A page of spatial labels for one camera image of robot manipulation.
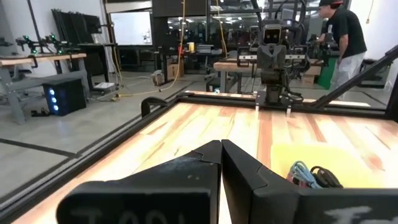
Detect stacked black panels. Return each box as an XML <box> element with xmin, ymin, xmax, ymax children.
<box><xmin>50</xmin><ymin>8</ymin><xmax>103</xmax><ymax>45</ymax></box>

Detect blue USB-C cable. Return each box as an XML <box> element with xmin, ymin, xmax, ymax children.
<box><xmin>289</xmin><ymin>160</ymin><xmax>323</xmax><ymax>190</ymax></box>

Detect black curved hook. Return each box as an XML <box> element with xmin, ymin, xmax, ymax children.
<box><xmin>141</xmin><ymin>96</ymin><xmax>169</xmax><ymax>119</ymax></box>

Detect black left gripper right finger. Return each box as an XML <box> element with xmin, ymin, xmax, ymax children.
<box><xmin>221</xmin><ymin>139</ymin><xmax>398</xmax><ymax>224</ymax></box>

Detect white wall board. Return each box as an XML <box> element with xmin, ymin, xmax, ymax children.
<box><xmin>109</xmin><ymin>11</ymin><xmax>154</xmax><ymax>47</ymax></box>

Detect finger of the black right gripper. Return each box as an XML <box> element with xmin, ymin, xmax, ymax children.
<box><xmin>257</xmin><ymin>44</ymin><xmax>272</xmax><ymax>71</ymax></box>
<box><xmin>271</xmin><ymin>44</ymin><xmax>287</xmax><ymax>71</ymax></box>

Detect cardboard box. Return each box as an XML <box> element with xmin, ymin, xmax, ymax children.
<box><xmin>167</xmin><ymin>62</ymin><xmax>185</xmax><ymax>82</ymax></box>

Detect black side desk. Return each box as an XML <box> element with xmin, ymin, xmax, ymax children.
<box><xmin>77</xmin><ymin>42</ymin><xmax>111</xmax><ymax>85</ymax></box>

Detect yellow translucent plastic bin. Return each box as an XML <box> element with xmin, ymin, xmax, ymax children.
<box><xmin>270</xmin><ymin>143</ymin><xmax>398</xmax><ymax>190</ymax></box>

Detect black cable with red tie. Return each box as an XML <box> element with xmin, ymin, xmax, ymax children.
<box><xmin>310</xmin><ymin>165</ymin><xmax>344</xmax><ymax>189</ymax></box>

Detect wooden workbench grey legs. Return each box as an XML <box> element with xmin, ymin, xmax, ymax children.
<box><xmin>0</xmin><ymin>52</ymin><xmax>88</xmax><ymax>126</ymax></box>

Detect dark red USB-C cable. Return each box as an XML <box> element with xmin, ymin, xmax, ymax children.
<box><xmin>285</xmin><ymin>172</ymin><xmax>308</xmax><ymax>189</ymax></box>

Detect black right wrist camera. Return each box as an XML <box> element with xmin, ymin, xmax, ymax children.
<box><xmin>262</xmin><ymin>24</ymin><xmax>282</xmax><ymax>45</ymax></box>

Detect yellow hanging cable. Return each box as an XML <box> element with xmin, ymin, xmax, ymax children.
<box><xmin>118</xmin><ymin>0</ymin><xmax>188</xmax><ymax>98</ymax></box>

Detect person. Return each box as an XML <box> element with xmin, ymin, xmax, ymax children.
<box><xmin>316</xmin><ymin>0</ymin><xmax>368</xmax><ymax>94</ymax></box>

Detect green bin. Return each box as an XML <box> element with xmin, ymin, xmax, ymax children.
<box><xmin>317</xmin><ymin>57</ymin><xmax>338</xmax><ymax>91</ymax></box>

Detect black aluminium table frame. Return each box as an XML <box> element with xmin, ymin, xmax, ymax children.
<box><xmin>0</xmin><ymin>43</ymin><xmax>398</xmax><ymax>224</ymax></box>

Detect black computer tower blue lights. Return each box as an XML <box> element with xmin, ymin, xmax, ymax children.
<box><xmin>42</xmin><ymin>77</ymin><xmax>88</xmax><ymax>117</ymax></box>

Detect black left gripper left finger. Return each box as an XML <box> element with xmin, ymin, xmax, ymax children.
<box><xmin>55</xmin><ymin>139</ymin><xmax>223</xmax><ymax>224</ymax></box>

